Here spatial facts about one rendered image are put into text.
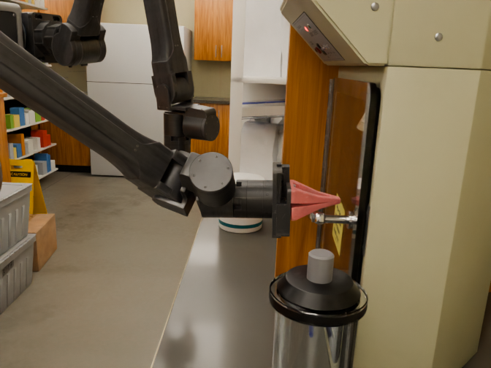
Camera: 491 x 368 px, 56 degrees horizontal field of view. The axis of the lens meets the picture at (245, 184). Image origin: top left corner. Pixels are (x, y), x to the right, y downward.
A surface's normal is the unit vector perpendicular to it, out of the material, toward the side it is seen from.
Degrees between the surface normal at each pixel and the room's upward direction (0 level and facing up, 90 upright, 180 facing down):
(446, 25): 90
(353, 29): 90
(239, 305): 0
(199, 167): 53
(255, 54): 95
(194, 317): 0
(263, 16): 97
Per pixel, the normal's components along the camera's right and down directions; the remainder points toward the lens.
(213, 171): -0.04, -0.39
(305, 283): 0.04, -0.97
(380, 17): -0.02, 0.25
